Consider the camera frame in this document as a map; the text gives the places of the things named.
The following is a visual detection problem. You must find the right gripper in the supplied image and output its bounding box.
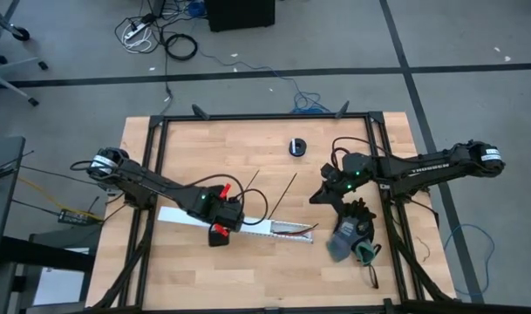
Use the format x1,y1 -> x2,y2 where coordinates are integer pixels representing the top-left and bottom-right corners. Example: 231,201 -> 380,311
309,163 -> 357,207

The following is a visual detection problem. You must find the red cable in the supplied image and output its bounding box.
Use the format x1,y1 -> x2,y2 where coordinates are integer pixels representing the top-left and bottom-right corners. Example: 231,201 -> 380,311
273,223 -> 320,236

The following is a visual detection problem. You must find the long black zip tie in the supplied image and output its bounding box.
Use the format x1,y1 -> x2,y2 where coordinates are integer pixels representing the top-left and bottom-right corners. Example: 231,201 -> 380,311
268,172 -> 299,221
242,168 -> 262,194

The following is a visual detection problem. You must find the white slotted cable duct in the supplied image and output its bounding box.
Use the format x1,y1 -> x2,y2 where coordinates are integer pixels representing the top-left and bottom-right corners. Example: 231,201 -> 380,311
241,219 -> 315,244

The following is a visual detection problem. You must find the grey glove with green cuff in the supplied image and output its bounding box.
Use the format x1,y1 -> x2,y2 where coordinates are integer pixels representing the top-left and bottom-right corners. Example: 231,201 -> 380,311
325,198 -> 378,263
354,238 -> 383,267

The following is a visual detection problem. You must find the small black round object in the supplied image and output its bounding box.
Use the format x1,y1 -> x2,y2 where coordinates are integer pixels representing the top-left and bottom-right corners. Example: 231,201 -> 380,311
289,137 -> 309,157

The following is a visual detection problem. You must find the black power supply box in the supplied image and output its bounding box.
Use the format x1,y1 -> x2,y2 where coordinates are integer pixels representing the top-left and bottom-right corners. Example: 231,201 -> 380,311
58,208 -> 105,227

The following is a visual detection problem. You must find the black computer case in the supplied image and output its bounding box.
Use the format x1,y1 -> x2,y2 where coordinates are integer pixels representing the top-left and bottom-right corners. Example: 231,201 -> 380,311
205,0 -> 276,32

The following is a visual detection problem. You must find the white power strip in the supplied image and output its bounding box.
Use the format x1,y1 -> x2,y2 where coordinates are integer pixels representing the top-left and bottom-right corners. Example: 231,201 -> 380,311
123,21 -> 140,43

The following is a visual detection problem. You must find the dark grey desk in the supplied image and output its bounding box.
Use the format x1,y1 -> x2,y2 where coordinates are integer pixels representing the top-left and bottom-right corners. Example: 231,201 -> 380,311
0,135 -> 26,271

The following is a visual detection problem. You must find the black looped camera cable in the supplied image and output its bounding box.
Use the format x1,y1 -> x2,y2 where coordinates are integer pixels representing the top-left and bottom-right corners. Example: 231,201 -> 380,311
330,136 -> 388,171
190,173 -> 269,227

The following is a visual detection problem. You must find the blue floor cable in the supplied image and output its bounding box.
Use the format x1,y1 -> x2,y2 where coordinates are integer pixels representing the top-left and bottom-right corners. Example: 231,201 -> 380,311
199,47 -> 331,115
443,222 -> 496,297

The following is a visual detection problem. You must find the thin dark curled wire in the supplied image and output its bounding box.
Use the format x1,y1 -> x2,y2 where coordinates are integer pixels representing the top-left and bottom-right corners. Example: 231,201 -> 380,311
415,236 -> 432,263

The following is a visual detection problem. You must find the black diagonal frame strut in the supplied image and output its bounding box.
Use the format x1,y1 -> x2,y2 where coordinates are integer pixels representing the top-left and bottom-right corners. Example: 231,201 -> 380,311
85,204 -> 160,311
378,204 -> 456,306

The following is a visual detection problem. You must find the thin yellow floor cable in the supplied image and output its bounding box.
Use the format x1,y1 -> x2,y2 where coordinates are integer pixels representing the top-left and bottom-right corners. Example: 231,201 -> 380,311
16,174 -> 105,222

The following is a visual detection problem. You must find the black coiled floor cable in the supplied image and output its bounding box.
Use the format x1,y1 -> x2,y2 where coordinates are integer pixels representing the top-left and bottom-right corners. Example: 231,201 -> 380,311
164,33 -> 200,62

